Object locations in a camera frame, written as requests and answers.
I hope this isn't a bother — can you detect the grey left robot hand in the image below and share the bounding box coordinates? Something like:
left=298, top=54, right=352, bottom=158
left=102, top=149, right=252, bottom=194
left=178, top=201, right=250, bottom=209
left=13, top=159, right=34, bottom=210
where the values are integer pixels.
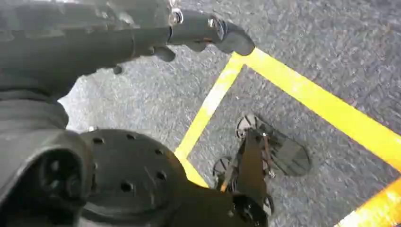
left=0, top=0, right=256, bottom=102

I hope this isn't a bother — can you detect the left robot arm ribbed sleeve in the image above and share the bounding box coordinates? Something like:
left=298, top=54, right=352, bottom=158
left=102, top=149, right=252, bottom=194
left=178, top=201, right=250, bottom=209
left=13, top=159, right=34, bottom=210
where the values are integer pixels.
left=0, top=91, right=95, bottom=227

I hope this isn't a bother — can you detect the black robot leg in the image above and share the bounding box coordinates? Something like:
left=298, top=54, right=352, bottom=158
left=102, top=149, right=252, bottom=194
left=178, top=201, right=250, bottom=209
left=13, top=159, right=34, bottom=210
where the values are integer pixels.
left=78, top=128, right=275, bottom=227

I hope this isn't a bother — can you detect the short yellow floor tape strip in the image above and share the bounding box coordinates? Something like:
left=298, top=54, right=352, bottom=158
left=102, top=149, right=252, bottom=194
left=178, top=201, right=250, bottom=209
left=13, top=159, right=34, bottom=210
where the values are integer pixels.
left=178, top=157, right=210, bottom=189

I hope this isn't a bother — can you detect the black robot foot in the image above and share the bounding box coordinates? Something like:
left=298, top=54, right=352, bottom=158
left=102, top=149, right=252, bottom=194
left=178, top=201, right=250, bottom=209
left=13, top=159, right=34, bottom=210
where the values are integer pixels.
left=212, top=113, right=313, bottom=192

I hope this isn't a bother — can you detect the long yellow floor tape strip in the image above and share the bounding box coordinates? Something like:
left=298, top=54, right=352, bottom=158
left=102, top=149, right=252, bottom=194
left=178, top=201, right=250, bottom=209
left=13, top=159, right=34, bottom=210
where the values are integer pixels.
left=243, top=47, right=401, bottom=174

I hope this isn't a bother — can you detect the worn yellow floor tape strip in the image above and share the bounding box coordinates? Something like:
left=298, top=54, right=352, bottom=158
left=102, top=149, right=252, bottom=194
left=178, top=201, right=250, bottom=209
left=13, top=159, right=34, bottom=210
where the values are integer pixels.
left=333, top=177, right=401, bottom=227

